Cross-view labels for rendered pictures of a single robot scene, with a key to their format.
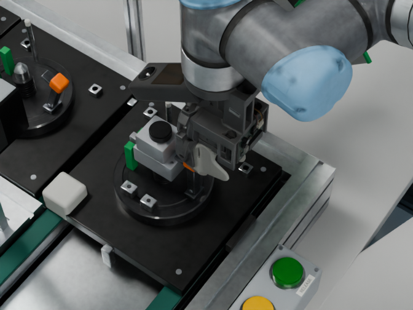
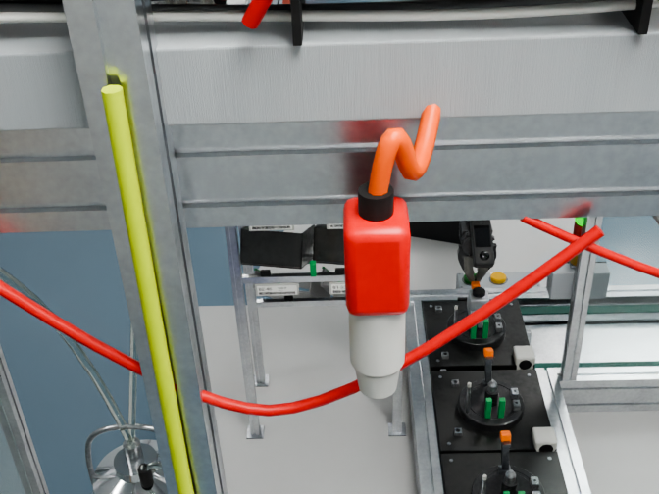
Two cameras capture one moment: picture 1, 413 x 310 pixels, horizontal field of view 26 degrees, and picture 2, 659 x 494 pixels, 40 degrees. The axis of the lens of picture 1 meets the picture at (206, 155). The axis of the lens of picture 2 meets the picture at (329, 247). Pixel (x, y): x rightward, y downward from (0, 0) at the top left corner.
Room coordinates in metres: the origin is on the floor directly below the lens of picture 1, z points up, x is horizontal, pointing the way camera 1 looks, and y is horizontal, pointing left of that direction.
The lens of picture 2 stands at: (1.89, 1.24, 2.40)
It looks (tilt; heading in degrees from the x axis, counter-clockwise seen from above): 35 degrees down; 236
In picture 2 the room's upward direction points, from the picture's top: 3 degrees counter-clockwise
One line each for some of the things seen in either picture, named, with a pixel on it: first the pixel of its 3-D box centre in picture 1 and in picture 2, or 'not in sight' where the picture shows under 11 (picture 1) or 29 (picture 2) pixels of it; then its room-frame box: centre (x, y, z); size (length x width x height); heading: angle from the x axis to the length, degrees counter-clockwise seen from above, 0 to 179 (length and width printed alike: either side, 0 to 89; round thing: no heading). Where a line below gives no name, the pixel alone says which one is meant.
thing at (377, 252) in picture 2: not in sight; (397, 234); (1.54, 0.81, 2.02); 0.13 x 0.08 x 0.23; 54
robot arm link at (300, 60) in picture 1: (299, 53); not in sight; (0.58, -0.09, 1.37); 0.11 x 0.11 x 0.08; 41
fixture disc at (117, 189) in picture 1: (163, 178); (476, 327); (0.69, 0.06, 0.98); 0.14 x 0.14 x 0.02
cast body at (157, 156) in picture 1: (155, 141); (479, 305); (0.70, 0.07, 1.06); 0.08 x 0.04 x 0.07; 54
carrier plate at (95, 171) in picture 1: (164, 186); (476, 334); (0.69, 0.06, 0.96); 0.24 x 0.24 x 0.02; 54
